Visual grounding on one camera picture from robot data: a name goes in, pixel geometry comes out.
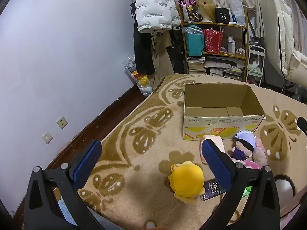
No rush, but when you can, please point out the white metal cart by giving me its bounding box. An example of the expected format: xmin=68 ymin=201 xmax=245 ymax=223
xmin=246 ymin=44 xmax=265 ymax=87

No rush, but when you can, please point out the black box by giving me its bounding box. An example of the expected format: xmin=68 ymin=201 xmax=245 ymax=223
xmin=215 ymin=7 xmax=231 ymax=23

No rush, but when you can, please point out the white puffer jacket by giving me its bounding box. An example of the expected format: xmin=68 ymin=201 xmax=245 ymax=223
xmin=135 ymin=0 xmax=181 ymax=33

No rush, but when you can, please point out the wide stack of books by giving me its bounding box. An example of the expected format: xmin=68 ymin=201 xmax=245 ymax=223
xmin=205 ymin=56 xmax=245 ymax=81

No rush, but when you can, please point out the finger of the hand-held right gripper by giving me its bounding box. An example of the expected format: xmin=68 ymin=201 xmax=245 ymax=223
xmin=297 ymin=116 xmax=307 ymax=133

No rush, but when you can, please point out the cardboard box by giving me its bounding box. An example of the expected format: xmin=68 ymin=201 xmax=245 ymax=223
xmin=183 ymin=83 xmax=265 ymax=140

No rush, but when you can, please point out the cat plush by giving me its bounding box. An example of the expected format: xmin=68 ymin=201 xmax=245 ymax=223
xmin=248 ymin=55 xmax=261 ymax=69

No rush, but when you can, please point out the white plastic bag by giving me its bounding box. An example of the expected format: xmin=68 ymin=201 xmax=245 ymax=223
xmin=229 ymin=0 xmax=246 ymax=25

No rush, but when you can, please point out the white-haired purple plush doll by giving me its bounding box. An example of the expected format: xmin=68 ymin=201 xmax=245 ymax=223
xmin=230 ymin=130 xmax=258 ymax=161

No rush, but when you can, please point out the teal bag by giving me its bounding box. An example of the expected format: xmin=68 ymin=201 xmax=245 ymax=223
xmin=185 ymin=25 xmax=205 ymax=57

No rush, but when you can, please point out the wooden shelf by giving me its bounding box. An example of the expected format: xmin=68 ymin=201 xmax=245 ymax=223
xmin=177 ymin=2 xmax=250 ymax=82

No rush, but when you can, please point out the wall socket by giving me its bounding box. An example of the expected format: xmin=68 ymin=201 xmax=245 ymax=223
xmin=56 ymin=117 xmax=68 ymax=129
xmin=42 ymin=132 xmax=54 ymax=145

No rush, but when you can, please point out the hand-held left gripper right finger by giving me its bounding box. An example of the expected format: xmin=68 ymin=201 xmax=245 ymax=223
xmin=201 ymin=139 xmax=281 ymax=230

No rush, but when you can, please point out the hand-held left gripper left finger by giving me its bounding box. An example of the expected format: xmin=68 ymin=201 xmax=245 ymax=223
xmin=24 ymin=139 xmax=102 ymax=230

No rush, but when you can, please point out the clear plastic bag with yellow contents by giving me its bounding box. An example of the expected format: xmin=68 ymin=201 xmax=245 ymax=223
xmin=123 ymin=56 xmax=154 ymax=96

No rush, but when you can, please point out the pink and white plush toy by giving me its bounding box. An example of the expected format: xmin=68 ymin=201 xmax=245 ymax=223
xmin=245 ymin=139 xmax=268 ymax=170

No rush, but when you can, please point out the black hanging garment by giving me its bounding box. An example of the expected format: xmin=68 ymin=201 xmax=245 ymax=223
xmin=169 ymin=29 xmax=186 ymax=73

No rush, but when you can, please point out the beige hanging coat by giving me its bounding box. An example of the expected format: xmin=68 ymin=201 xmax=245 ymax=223
xmin=150 ymin=29 xmax=175 ymax=89

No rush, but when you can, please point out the red patterned bag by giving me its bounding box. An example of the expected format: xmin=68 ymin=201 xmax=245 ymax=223
xmin=203 ymin=28 xmax=223 ymax=54

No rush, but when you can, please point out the purple printed bag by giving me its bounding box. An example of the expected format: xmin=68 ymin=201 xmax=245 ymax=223
xmin=177 ymin=0 xmax=198 ymax=22

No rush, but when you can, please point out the black tissue pack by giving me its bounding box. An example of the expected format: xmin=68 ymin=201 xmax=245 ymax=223
xmin=200 ymin=178 xmax=228 ymax=201

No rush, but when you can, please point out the narrow stack of books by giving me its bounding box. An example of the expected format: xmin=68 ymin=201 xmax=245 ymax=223
xmin=187 ymin=57 xmax=206 ymax=75

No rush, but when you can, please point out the pink paper roll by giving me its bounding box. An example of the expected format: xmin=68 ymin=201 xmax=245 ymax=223
xmin=200 ymin=135 xmax=226 ymax=164

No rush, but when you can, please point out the yellow plush toy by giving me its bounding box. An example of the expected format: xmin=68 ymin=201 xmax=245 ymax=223
xmin=168 ymin=161 xmax=205 ymax=205

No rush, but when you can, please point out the blonde wig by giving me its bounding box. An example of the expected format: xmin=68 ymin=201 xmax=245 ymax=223
xmin=197 ymin=0 xmax=216 ymax=22

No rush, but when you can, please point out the black hanging coat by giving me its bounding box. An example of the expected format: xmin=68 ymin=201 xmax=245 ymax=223
xmin=133 ymin=2 xmax=156 ymax=76

